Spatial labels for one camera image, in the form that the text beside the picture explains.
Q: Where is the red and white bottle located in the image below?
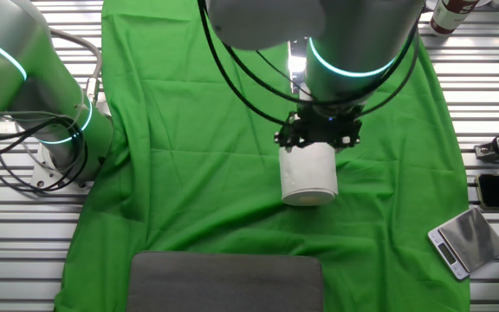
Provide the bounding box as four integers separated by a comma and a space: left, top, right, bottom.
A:
429, 0, 481, 38

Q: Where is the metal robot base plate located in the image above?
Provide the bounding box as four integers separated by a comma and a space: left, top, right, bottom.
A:
30, 142, 94, 196

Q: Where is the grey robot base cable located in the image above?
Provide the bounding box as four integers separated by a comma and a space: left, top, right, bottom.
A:
49, 28, 104, 107

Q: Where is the green cloth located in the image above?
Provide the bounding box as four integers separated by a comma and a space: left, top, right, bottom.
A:
54, 0, 471, 312

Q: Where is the silver digital kitchen scale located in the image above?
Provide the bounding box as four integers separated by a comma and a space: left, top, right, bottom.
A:
426, 206, 499, 282

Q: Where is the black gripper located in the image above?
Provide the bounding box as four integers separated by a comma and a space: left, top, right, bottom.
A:
274, 103, 363, 153

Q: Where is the grey flat pad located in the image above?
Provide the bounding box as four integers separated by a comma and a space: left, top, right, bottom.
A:
126, 250, 324, 312

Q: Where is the black base cable bundle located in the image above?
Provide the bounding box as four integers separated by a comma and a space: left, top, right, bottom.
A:
0, 110, 90, 194

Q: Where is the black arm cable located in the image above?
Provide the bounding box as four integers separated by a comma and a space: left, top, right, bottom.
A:
196, 0, 422, 129

